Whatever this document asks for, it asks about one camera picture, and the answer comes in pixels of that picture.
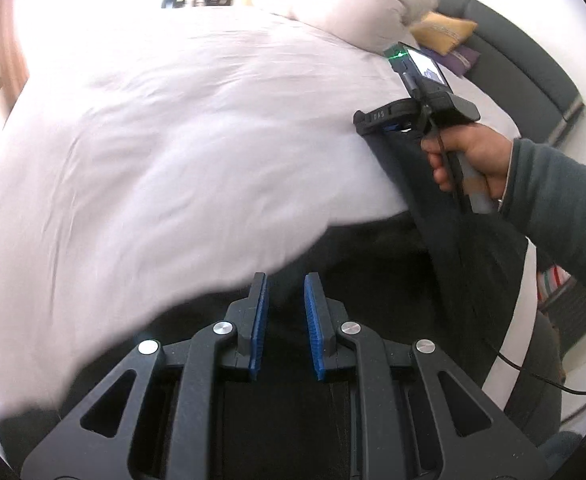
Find rolled white duvet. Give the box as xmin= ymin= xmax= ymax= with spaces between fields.
xmin=250 ymin=0 xmax=441 ymax=53

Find bed with white sheet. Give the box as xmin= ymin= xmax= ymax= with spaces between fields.
xmin=0 ymin=5 xmax=541 ymax=426

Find striped cloth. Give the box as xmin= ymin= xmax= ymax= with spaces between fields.
xmin=535 ymin=265 xmax=574 ymax=306

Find dark grey textured object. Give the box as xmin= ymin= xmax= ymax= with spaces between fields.
xmin=543 ymin=285 xmax=586 ymax=336

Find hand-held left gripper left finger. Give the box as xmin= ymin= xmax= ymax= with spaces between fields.
xmin=20 ymin=272 xmax=269 ymax=480

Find black cable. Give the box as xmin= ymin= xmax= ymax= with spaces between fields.
xmin=483 ymin=330 xmax=586 ymax=423

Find purple pillow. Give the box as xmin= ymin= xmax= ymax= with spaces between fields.
xmin=438 ymin=45 xmax=481 ymax=78

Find person's right hand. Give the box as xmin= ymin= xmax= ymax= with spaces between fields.
xmin=420 ymin=122 xmax=514 ymax=202

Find person's right forearm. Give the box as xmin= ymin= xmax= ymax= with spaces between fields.
xmin=498 ymin=137 xmax=586 ymax=321

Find yellow pillow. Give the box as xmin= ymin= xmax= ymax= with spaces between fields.
xmin=410 ymin=10 xmax=476 ymax=56

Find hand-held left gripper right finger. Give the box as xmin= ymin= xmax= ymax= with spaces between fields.
xmin=304 ymin=272 xmax=548 ymax=480

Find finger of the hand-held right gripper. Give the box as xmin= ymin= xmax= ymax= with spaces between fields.
xmin=354 ymin=100 xmax=424 ymax=137

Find black pants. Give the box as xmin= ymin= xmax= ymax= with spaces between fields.
xmin=0 ymin=127 xmax=538 ymax=480

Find beige curtain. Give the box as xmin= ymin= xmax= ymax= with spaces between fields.
xmin=0 ymin=0 xmax=30 ymax=111

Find grey padded headboard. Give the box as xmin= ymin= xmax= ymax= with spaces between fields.
xmin=433 ymin=0 xmax=586 ymax=146

